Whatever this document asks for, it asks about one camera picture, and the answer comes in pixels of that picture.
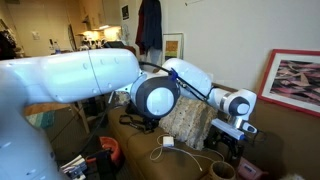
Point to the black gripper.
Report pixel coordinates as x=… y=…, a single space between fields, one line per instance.
x=230 y=143

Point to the round wicker basket bag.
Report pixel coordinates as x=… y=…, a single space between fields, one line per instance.
x=216 y=173

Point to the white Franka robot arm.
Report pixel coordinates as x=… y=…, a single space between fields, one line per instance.
x=66 y=76

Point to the brown leather couch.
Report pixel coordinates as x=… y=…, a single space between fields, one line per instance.
x=286 y=143

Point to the orange round floor object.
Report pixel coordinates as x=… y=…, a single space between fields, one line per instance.
x=111 y=143

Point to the pink tissue packet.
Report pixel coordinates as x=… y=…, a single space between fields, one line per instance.
x=248 y=171

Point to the white shaggy pillow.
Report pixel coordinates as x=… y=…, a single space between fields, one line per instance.
x=190 y=123

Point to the white power adapter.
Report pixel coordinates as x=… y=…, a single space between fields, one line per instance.
x=168 y=141

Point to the white fluffy plush toy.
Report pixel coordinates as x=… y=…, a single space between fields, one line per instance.
x=291 y=177

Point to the red framed picture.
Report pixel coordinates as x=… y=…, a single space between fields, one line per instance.
x=293 y=80

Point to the small framed art print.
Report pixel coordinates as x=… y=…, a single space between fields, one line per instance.
x=171 y=46

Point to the floral patterned pillow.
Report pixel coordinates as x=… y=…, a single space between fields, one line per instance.
x=122 y=99

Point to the dark blue hanging jacket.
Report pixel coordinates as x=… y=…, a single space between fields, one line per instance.
x=152 y=26

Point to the red hanging garment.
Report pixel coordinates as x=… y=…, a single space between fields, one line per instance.
x=140 y=33

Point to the white box stack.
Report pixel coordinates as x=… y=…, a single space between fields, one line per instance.
x=73 y=165

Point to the dark woven rug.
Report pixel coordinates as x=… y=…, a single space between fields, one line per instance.
x=66 y=140

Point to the cream kitchen cabinet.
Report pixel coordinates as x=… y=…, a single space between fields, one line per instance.
x=100 y=13

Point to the teal rug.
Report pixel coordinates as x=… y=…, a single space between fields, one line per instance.
x=43 y=118

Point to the clear plastic bottle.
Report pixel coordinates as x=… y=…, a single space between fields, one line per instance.
x=57 y=48

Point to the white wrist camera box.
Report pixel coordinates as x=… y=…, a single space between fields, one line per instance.
x=228 y=129

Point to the black wall poster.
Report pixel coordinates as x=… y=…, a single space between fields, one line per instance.
x=125 y=12

